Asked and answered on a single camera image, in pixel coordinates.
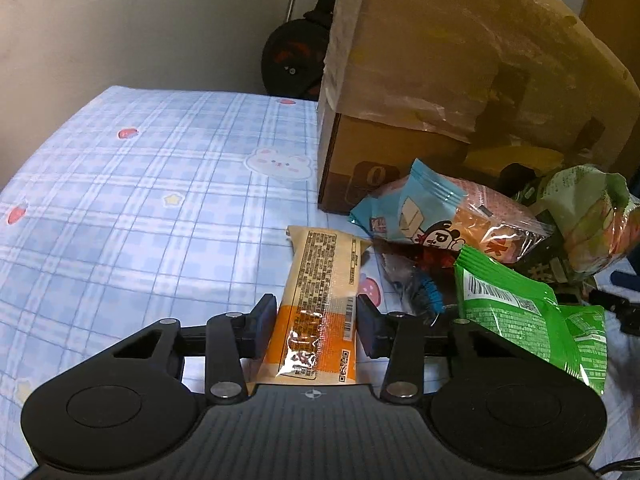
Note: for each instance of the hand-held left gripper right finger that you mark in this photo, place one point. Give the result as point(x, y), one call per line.
point(365, 325)

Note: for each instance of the dark striped snack packet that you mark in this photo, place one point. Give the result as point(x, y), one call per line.
point(410, 275)

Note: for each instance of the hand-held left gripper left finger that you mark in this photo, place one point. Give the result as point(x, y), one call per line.
point(265, 325)

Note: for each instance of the orange beige snack packet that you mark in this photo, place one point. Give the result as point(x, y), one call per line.
point(320, 280)

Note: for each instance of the brown cardboard box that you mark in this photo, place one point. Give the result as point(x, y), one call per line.
point(430, 60)

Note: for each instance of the blue clear bread packet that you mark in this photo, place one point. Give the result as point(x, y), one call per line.
point(440, 210)

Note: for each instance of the flat green snack packet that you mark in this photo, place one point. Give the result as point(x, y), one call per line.
point(510, 310)

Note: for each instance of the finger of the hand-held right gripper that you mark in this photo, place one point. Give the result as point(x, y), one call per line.
point(607, 300)

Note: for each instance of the black exercise bike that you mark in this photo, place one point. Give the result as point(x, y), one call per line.
point(295, 60)

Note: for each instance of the brown wooden cabinet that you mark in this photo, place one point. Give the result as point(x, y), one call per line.
point(612, 5)

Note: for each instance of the puffy green bread packet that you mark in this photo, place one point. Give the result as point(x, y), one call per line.
point(580, 220)

